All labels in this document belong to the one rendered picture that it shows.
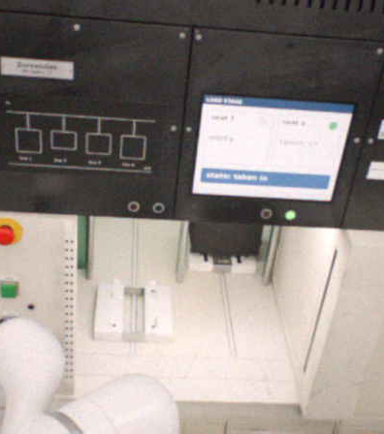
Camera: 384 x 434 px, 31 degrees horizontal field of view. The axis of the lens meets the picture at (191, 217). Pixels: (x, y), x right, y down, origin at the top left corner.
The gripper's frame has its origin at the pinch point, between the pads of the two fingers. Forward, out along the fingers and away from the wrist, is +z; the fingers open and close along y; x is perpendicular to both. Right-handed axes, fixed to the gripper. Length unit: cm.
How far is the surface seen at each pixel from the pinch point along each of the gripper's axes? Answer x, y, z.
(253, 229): -16, 62, 64
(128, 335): -31, 27, 32
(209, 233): -19, 50, 64
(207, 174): 31, 39, 12
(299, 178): 32, 58, 12
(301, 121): 44, 56, 12
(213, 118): 43, 39, 12
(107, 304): -30, 20, 43
